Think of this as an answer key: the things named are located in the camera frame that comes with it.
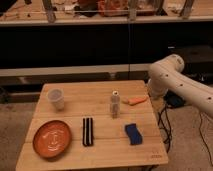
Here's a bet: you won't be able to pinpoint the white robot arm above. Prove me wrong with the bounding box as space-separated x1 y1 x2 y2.
147 54 213 119

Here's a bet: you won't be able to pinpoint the small clear plastic bottle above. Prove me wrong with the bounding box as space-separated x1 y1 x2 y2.
110 91 120 118

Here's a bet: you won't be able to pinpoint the orange carrot toy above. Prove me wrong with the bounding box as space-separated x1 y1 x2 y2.
122 97 148 106

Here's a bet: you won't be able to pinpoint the wooden table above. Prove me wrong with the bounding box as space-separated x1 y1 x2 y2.
16 80 168 171

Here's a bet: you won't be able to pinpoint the translucent plastic cup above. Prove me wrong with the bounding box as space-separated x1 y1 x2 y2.
47 89 65 110

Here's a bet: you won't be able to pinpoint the blue sponge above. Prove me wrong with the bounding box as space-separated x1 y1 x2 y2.
125 123 142 145

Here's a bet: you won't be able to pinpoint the orange plate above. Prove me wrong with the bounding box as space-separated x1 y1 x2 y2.
33 120 72 159

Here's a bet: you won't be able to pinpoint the black box on right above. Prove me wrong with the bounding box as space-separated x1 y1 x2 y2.
168 45 213 74

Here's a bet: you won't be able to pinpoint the long workbench shelf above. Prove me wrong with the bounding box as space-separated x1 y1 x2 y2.
0 0 213 27

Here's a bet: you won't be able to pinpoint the black cables on floor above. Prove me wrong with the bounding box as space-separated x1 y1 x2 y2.
153 99 213 158

